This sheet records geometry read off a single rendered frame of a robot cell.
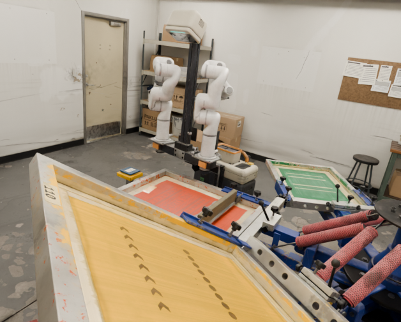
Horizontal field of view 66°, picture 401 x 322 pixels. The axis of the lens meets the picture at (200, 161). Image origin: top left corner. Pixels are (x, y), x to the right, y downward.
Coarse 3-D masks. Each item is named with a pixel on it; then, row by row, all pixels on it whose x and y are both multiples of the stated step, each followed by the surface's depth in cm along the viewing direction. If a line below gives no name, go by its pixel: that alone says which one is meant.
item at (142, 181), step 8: (152, 176) 207; (160, 176) 215; (176, 176) 214; (184, 176) 213; (128, 184) 192; (136, 184) 194; (144, 184) 201; (192, 184) 209; (200, 184) 205; (208, 184) 205; (216, 192) 200; (224, 192) 197; (256, 208) 187; (256, 216) 173; (240, 224) 163; (248, 224) 163; (240, 232) 156
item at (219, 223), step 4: (140, 192) 191; (144, 192) 192; (152, 192) 193; (136, 196) 186; (140, 196) 186; (144, 196) 187; (148, 196) 188; (152, 196) 188; (144, 200) 182; (196, 212) 176; (216, 220) 170; (220, 220) 171; (216, 224) 166; (220, 224) 167; (224, 224) 167; (228, 224) 168; (224, 228) 164; (228, 228) 164
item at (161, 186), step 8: (160, 184) 205; (168, 184) 207; (176, 184) 208; (192, 192) 199; (200, 192) 200; (216, 200) 193; (232, 208) 185; (240, 208) 186; (224, 216) 176; (232, 216) 177; (240, 216) 178
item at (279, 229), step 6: (276, 228) 153; (282, 228) 154; (288, 228) 154; (270, 234) 154; (282, 234) 151; (288, 234) 149; (294, 234) 150; (282, 240) 152; (288, 240) 150; (294, 240) 148
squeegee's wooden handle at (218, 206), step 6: (234, 192) 182; (222, 198) 173; (228, 198) 176; (234, 198) 185; (216, 204) 165; (222, 204) 171; (228, 204) 178; (216, 210) 166; (222, 210) 173; (198, 216) 153
